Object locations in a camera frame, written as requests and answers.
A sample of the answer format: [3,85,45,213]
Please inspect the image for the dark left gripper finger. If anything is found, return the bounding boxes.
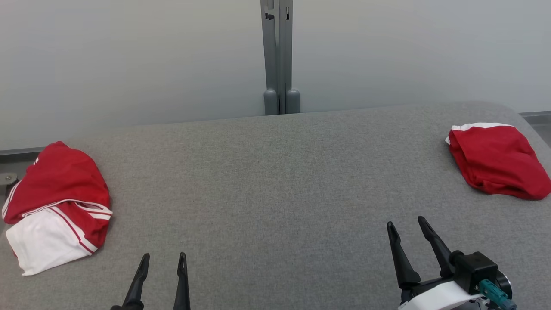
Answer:
[123,253,150,310]
[173,252,191,310]

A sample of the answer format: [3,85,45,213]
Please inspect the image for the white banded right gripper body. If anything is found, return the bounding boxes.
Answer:
[398,278,487,310]

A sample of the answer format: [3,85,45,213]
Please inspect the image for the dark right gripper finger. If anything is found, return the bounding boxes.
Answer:
[418,216,455,278]
[387,221,421,290]

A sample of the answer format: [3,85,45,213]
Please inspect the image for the red shorts with white trim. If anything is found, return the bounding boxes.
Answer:
[445,123,551,201]

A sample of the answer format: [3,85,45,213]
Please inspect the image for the red and white jersey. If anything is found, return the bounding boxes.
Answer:
[1,141,113,276]

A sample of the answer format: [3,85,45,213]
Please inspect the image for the grey partition post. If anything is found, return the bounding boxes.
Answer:
[260,0,300,116]

